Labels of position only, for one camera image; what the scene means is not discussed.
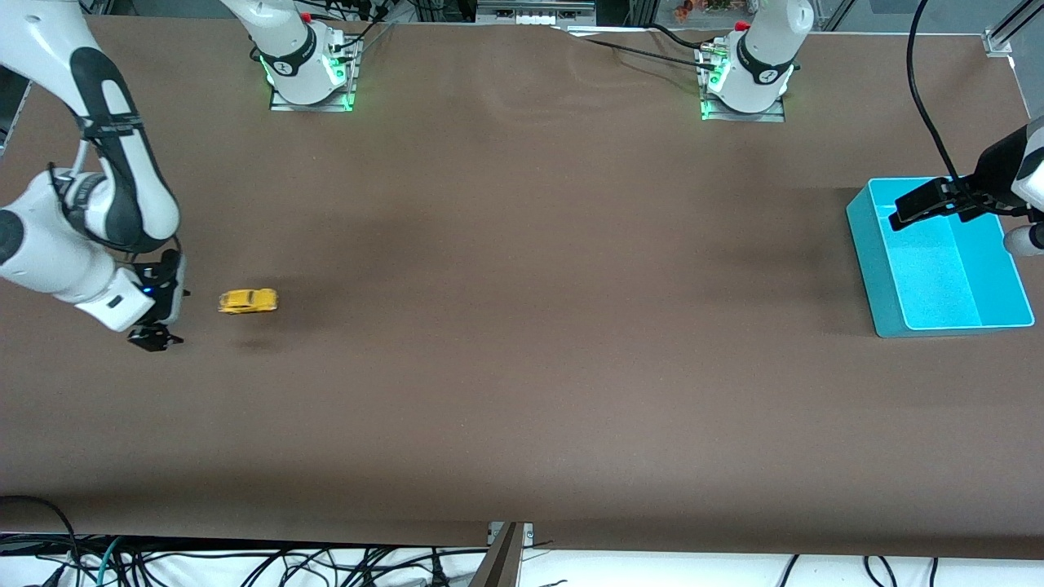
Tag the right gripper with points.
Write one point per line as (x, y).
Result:
(152, 337)

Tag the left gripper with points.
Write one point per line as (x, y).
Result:
(992, 172)

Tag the yellow toy beetle car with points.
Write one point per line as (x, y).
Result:
(247, 302)

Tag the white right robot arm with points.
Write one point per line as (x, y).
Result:
(49, 261)

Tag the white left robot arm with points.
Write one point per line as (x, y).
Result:
(763, 57)

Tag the cyan plastic bin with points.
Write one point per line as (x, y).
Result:
(938, 285)

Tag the large table cover sheet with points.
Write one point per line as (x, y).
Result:
(522, 367)

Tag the aluminium frame corner post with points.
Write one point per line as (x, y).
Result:
(997, 41)

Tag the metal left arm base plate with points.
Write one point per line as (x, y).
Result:
(742, 116)

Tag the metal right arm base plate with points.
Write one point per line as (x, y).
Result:
(310, 107)

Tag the grey metal table edge bracket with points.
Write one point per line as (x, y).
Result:
(504, 558)

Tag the grey network switch box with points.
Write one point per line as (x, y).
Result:
(534, 12)

